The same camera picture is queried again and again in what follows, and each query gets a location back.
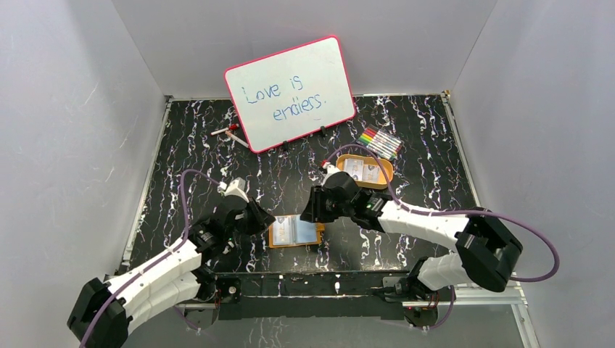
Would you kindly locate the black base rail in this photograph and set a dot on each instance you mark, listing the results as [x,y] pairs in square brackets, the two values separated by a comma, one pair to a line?
[236,296]

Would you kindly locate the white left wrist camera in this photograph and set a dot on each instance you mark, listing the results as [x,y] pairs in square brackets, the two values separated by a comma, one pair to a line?
[235,188]

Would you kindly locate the silver credit card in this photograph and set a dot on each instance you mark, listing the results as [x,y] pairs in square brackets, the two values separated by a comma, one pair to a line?
[283,230]

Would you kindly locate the white marker brown tip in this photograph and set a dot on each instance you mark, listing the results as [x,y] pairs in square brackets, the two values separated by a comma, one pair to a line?
[237,139]

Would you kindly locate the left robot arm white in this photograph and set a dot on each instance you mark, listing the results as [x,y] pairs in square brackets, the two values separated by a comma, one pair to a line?
[107,312]

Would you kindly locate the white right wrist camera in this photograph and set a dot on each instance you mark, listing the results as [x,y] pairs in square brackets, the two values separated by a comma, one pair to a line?
[328,168]

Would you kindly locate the pack of coloured markers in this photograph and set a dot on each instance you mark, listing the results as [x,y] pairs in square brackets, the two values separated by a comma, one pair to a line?
[380,142]

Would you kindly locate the white marker red cap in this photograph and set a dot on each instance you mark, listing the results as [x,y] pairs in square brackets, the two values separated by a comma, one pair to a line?
[223,130]

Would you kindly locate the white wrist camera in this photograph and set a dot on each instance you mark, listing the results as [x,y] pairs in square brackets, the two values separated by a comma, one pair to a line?
[235,188]
[328,168]

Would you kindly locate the pink framed whiteboard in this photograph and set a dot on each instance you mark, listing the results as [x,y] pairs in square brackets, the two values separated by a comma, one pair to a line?
[291,94]

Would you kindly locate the orange oval tray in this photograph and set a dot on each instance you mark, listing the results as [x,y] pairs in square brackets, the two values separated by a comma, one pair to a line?
[386,168]

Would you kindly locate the credit card in tray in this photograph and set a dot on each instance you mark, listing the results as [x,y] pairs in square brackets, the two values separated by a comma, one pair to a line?
[371,173]
[354,167]

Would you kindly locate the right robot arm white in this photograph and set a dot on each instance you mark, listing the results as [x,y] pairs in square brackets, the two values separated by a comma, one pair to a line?
[482,249]

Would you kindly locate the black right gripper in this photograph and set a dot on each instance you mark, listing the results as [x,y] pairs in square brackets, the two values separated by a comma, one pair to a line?
[314,212]

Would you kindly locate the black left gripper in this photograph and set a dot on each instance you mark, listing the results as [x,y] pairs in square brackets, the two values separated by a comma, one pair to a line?
[259,217]

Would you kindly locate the orange leather card holder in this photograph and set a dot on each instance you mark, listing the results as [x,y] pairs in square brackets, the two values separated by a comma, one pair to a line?
[304,234]

